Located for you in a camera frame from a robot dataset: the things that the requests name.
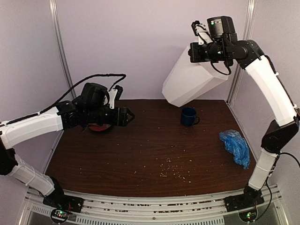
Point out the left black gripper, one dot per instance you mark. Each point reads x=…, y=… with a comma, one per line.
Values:
x=122, y=122

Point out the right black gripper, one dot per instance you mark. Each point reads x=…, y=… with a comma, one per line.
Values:
x=195, y=56

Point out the white faceted trash bin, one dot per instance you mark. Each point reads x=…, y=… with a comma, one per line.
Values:
x=188, y=81

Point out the blue plastic trash bag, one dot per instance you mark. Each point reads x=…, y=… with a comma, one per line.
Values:
x=236, y=145

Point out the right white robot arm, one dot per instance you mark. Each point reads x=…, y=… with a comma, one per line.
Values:
x=218, y=42

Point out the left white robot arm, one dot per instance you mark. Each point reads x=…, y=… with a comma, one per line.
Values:
x=95, y=106

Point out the red patterned plate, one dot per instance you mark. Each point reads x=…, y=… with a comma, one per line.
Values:
x=100, y=128

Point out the dark blue enamel mug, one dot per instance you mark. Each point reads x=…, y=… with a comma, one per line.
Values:
x=189, y=117

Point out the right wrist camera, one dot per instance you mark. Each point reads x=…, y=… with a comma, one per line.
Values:
x=200, y=31

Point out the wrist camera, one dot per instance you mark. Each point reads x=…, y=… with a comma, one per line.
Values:
x=200, y=31
x=113, y=95

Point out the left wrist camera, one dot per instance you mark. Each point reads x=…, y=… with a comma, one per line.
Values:
x=113, y=95

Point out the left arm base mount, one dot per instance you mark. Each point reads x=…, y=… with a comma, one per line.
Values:
x=62, y=211

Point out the aluminium front rail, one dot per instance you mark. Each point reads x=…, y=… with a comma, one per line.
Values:
x=208, y=209

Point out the left aluminium corner post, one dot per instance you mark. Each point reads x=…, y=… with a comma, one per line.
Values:
x=62, y=54

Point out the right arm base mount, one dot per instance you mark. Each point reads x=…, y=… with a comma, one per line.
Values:
x=245, y=205

